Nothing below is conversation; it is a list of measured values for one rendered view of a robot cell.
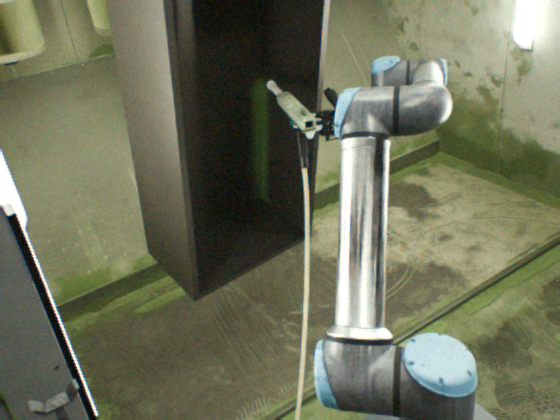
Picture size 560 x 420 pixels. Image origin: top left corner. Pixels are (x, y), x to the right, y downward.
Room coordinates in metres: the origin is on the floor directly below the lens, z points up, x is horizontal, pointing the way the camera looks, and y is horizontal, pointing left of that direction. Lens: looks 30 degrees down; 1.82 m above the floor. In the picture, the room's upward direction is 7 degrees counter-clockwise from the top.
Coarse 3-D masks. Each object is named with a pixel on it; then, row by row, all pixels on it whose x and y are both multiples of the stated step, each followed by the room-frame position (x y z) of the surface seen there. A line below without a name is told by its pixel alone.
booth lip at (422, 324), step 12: (552, 240) 2.38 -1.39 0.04; (540, 252) 2.30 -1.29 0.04; (516, 264) 2.23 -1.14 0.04; (492, 276) 2.16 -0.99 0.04; (504, 276) 2.16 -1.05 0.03; (480, 288) 2.09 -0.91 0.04; (456, 300) 2.02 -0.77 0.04; (468, 300) 2.04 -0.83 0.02; (444, 312) 1.96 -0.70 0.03; (420, 324) 1.90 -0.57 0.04; (396, 336) 1.84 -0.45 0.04; (408, 336) 1.85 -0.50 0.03; (312, 396) 1.59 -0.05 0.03; (288, 408) 1.54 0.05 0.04
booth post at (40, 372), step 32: (0, 224) 1.03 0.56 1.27; (0, 256) 1.02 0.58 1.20; (0, 288) 1.01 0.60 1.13; (32, 288) 1.04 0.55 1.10; (0, 320) 1.00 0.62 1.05; (32, 320) 1.02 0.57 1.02; (0, 352) 0.98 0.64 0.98; (32, 352) 1.01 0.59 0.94; (0, 384) 0.97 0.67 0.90; (32, 384) 1.00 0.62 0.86; (64, 384) 1.03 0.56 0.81; (0, 416) 0.95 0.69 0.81; (32, 416) 0.98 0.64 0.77
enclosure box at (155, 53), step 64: (128, 0) 1.70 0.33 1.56; (192, 0) 2.02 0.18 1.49; (256, 0) 2.19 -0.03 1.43; (320, 0) 1.94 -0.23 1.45; (128, 64) 1.79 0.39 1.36; (192, 64) 2.04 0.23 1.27; (256, 64) 2.23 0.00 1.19; (320, 64) 1.93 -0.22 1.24; (128, 128) 1.90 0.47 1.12; (192, 128) 2.07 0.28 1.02; (256, 128) 2.27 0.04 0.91; (192, 192) 2.11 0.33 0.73; (256, 192) 2.33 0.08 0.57; (192, 256) 1.69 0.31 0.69; (256, 256) 1.96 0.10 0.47
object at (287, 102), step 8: (272, 88) 2.03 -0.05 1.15; (280, 96) 1.88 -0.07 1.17; (288, 96) 1.87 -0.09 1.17; (280, 104) 1.87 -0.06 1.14; (288, 104) 1.79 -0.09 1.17; (296, 104) 1.78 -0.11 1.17; (288, 112) 1.78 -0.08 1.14; (296, 112) 1.70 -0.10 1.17; (304, 112) 1.65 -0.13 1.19; (296, 120) 1.68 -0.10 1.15; (304, 120) 1.63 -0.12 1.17; (312, 120) 1.63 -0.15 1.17; (296, 128) 1.72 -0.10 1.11; (304, 128) 1.62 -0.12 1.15; (312, 128) 1.63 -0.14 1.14; (296, 136) 1.73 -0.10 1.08; (304, 136) 1.73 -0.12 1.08; (304, 144) 1.73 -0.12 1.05; (304, 152) 1.72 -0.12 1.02; (304, 160) 1.72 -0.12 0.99; (304, 168) 1.72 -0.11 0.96
